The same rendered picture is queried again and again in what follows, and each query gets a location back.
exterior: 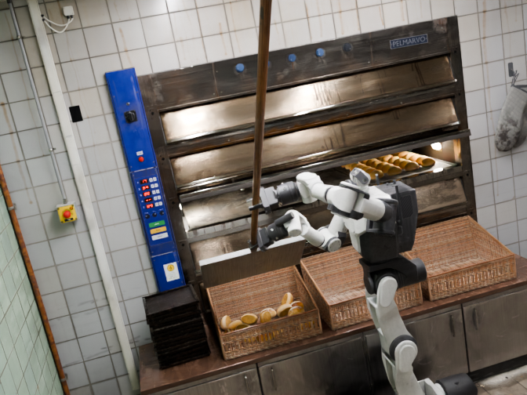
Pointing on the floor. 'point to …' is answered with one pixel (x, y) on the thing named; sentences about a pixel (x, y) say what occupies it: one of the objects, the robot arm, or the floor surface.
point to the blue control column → (134, 132)
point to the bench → (365, 351)
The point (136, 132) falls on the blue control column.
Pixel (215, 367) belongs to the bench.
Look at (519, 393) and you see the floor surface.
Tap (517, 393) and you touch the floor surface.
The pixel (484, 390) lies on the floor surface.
